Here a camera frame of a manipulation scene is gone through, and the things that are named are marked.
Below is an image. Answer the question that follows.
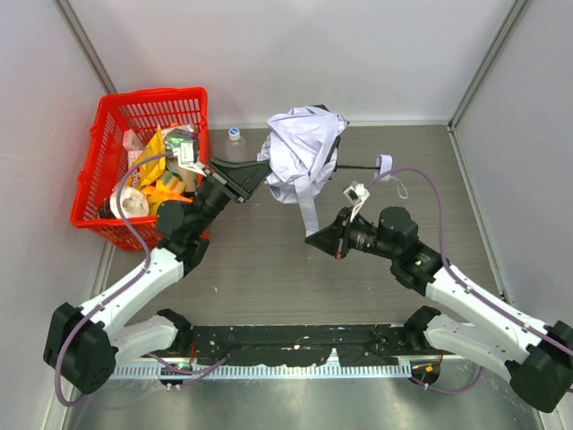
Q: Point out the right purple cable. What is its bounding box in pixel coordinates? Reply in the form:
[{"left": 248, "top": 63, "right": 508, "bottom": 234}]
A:
[{"left": 366, "top": 167, "right": 573, "bottom": 396}]

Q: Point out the white small box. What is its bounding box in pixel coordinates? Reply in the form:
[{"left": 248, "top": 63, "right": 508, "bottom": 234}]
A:
[{"left": 123, "top": 129, "right": 144, "bottom": 168}]

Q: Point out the yellow chips bag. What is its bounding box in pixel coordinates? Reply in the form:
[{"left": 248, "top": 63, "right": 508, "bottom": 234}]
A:
[{"left": 125, "top": 125, "right": 167, "bottom": 190}]

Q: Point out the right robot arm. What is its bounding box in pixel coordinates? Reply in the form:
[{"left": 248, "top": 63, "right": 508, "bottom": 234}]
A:
[{"left": 305, "top": 207, "right": 572, "bottom": 413}]

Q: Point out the red plastic basket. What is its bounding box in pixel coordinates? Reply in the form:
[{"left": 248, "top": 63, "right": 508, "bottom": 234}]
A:
[{"left": 70, "top": 87, "right": 212, "bottom": 252}]

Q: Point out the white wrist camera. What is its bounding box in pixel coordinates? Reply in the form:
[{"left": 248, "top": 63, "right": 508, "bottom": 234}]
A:
[
  {"left": 343, "top": 181, "right": 370, "bottom": 221},
  {"left": 174, "top": 141, "right": 206, "bottom": 176}
]

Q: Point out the white tape roll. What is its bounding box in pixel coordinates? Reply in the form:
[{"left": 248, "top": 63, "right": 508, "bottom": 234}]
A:
[{"left": 109, "top": 186, "right": 150, "bottom": 219}]

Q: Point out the white slotted cable duct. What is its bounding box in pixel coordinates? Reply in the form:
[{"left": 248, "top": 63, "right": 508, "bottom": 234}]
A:
[{"left": 110, "top": 357, "right": 412, "bottom": 383}]

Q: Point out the clear plastic water bottle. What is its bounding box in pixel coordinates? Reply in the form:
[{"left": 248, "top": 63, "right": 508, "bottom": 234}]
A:
[{"left": 225, "top": 127, "right": 248, "bottom": 162}]

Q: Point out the orange snack package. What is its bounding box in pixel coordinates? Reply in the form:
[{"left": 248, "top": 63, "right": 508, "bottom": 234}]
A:
[{"left": 141, "top": 185, "right": 192, "bottom": 217}]

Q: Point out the green sponge pack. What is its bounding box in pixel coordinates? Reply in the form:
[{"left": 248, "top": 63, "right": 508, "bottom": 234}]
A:
[{"left": 162, "top": 126, "right": 198, "bottom": 153}]

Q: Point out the lavender folding umbrella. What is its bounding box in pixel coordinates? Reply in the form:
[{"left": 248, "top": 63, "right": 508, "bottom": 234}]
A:
[{"left": 255, "top": 103, "right": 411, "bottom": 238}]

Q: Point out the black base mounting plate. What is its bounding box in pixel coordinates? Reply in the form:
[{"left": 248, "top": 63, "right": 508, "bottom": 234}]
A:
[{"left": 187, "top": 324, "right": 437, "bottom": 367}]

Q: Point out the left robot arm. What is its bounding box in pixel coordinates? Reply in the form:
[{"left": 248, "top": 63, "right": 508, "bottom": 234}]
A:
[{"left": 43, "top": 158, "right": 270, "bottom": 406}]

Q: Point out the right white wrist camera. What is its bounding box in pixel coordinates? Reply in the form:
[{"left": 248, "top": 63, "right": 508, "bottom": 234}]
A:
[{"left": 343, "top": 181, "right": 370, "bottom": 221}]

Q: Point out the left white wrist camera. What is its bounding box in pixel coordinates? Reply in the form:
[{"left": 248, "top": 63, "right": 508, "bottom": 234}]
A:
[{"left": 174, "top": 141, "right": 206, "bottom": 176}]

